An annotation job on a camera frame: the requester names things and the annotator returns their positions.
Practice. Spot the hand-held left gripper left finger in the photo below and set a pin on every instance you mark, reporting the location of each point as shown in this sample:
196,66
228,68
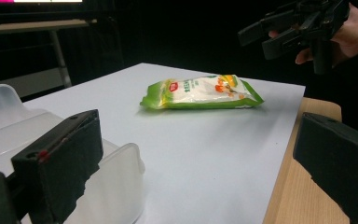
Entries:
65,155

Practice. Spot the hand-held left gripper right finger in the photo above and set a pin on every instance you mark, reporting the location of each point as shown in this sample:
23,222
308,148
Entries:
341,161

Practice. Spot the translucent plastic container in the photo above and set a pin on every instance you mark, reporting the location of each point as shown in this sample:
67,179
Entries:
118,186

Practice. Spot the green and white food packet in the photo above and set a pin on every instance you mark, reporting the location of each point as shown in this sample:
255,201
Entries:
199,93

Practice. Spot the desk with metal leg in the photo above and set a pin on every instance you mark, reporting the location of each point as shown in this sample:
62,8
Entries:
28,25

